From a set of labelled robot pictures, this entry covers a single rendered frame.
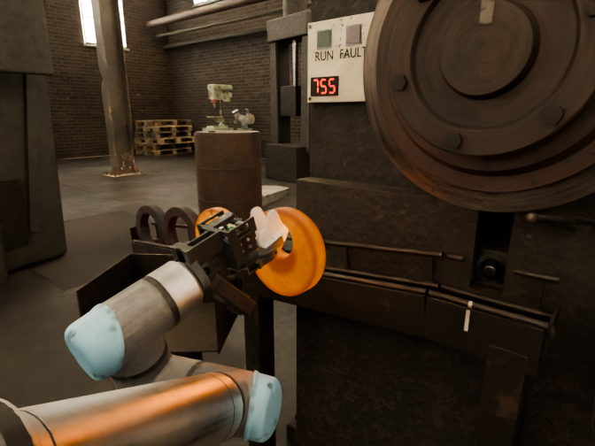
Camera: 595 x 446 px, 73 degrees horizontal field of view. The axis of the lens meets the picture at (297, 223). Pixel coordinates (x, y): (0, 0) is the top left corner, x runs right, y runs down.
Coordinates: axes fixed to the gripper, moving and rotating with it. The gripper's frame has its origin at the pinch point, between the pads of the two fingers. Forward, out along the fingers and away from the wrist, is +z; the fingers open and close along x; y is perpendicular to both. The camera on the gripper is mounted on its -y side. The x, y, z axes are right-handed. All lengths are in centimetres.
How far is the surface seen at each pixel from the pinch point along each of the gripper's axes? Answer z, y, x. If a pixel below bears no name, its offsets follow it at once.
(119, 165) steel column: 248, -126, 612
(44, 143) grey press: 52, -11, 265
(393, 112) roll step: 21.7, 13.6, -10.9
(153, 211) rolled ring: 17, -17, 78
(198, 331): -12.1, -21.3, 18.5
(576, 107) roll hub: 15.3, 15.5, -38.2
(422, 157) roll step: 19.7, 6.4, -16.7
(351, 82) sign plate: 37.9, 16.3, 7.2
